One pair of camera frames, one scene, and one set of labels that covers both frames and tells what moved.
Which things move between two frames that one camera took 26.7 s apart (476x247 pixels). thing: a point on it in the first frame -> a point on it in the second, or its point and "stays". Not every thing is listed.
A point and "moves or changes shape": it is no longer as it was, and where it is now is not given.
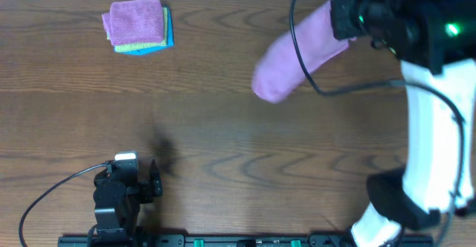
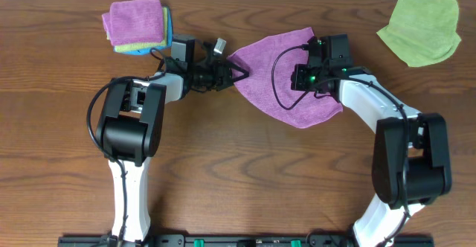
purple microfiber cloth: x=279 y=71 moves or changes shape
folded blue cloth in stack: x=169 y=40 stays
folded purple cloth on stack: x=132 y=21 stays
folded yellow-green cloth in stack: x=143 y=46 stays
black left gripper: x=149 y=189 -> x=219 y=77
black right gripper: x=342 y=10 -> x=297 y=77
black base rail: x=151 y=240 stays
